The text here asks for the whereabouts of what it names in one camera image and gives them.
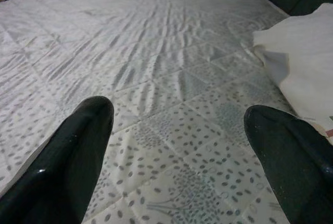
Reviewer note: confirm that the cream printed T-shirt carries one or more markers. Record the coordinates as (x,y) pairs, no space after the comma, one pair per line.
(299,60)

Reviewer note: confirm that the cream quilted mattress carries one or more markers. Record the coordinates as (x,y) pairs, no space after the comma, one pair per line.
(156,52)

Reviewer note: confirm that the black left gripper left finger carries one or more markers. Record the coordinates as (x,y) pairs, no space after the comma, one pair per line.
(57,177)

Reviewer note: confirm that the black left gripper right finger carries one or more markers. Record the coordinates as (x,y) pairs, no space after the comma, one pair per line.
(294,172)

